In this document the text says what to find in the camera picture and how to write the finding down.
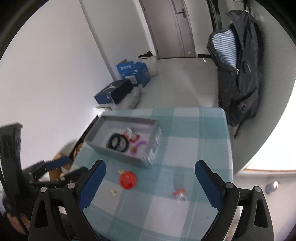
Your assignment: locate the purple cartoon bracelet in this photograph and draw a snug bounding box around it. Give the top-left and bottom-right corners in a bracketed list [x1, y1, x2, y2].
[129, 139, 148, 156]

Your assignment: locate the red clear ring charm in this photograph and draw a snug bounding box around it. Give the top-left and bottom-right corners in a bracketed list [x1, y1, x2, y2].
[173, 189, 187, 205]

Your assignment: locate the person's left hand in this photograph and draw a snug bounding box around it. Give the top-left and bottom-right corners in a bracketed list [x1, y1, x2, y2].
[4, 212, 30, 235]

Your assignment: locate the small yellow white charm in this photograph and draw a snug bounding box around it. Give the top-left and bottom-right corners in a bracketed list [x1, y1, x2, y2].
[110, 190, 117, 197]

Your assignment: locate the brown cardboard box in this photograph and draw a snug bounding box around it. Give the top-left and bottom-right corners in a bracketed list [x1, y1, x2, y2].
[49, 153, 72, 181]

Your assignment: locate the red round flag badge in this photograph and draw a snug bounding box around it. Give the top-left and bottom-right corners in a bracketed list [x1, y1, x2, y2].
[119, 171, 137, 190]

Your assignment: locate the teal plaid tablecloth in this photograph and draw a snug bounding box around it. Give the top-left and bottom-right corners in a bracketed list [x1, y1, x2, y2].
[72, 108, 233, 240]

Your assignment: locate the small grey can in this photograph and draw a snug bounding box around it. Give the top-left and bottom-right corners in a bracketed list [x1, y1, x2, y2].
[265, 181, 280, 194]

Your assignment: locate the grey cardboard tray box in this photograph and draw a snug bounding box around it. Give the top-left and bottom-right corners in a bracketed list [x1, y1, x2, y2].
[85, 115, 162, 169]

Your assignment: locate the clear plastic wrapped bundle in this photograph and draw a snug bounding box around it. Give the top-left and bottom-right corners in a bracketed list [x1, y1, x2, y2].
[115, 87, 142, 110]

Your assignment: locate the dark blue shoe box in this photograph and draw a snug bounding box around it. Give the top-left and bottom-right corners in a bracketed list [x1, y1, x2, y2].
[94, 79, 133, 105]

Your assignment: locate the blue cardboard box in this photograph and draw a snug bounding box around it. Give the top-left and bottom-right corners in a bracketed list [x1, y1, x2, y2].
[116, 61, 150, 87]

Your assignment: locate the white plastic bag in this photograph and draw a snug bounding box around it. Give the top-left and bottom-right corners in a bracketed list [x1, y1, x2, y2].
[137, 51, 159, 77]

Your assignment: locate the black backpack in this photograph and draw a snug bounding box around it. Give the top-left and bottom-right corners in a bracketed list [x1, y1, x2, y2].
[207, 10, 264, 130]

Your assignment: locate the grey door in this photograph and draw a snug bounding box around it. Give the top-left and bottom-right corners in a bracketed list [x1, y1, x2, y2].
[140, 0, 196, 59]

